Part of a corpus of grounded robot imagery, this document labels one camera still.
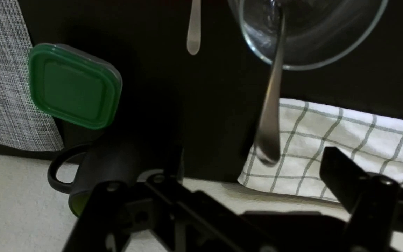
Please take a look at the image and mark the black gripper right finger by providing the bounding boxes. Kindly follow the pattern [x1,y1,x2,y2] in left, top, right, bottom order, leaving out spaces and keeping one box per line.
[320,148,398,239]

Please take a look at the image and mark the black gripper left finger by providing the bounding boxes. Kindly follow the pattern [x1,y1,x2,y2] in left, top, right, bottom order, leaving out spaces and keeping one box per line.
[145,148,190,197]

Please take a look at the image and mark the silver metal fork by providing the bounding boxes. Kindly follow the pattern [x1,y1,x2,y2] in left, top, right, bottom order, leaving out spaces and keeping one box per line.
[254,16,285,167]
[186,0,201,57]

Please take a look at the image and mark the white checkered dish towel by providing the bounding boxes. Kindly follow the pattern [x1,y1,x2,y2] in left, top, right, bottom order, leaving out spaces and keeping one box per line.
[238,99,403,202]

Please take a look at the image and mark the black mug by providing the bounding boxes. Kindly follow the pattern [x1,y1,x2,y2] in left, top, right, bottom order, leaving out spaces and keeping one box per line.
[47,143,142,216]

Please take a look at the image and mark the green lidded square container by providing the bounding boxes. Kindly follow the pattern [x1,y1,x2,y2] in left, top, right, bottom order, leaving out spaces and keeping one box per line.
[28,44,123,131]

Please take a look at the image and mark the grey woven placemat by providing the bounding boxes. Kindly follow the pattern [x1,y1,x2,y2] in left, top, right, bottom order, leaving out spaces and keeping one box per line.
[0,0,63,152]

